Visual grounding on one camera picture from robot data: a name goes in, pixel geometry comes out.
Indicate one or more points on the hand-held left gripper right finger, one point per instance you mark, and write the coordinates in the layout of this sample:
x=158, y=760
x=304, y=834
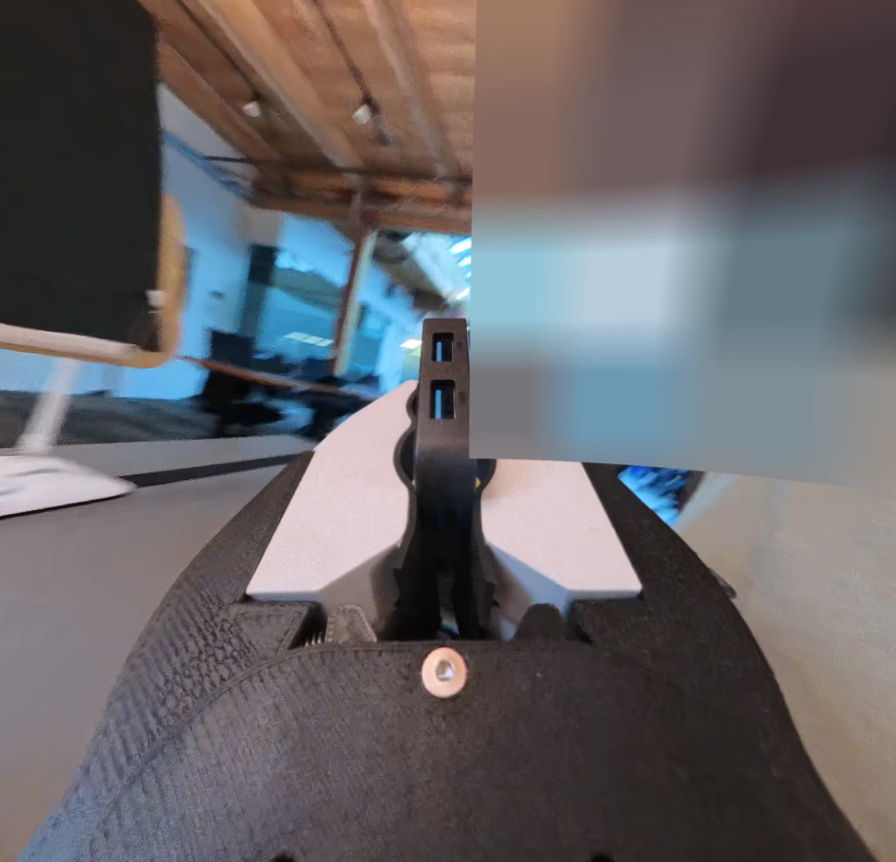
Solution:
x=560, y=526

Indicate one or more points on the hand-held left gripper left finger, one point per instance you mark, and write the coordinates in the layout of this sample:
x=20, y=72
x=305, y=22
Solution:
x=336, y=519

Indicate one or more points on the black square hdmi adapter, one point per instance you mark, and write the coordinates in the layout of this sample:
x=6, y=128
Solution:
x=441, y=442

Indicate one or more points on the wooden desk with black legs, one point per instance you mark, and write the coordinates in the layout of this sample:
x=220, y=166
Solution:
x=280, y=379

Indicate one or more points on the black office chair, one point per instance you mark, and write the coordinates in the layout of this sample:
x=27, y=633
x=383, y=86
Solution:
x=231, y=379

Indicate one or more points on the black board with tan edge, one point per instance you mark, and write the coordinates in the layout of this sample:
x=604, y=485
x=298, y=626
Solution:
x=70, y=176

